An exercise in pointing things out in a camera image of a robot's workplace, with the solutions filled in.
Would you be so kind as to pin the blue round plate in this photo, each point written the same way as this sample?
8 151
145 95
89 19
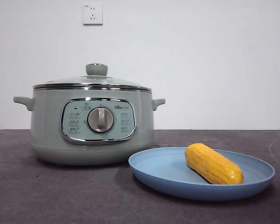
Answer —
163 172

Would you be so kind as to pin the pale green electric steamer pot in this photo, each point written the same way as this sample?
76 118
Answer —
49 130

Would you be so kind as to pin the yellow corn cob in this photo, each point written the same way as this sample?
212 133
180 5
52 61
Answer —
212 165

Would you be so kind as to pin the white wall socket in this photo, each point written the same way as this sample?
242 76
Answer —
93 14

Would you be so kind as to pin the glass lid with green knob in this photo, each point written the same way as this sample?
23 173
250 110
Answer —
96 69

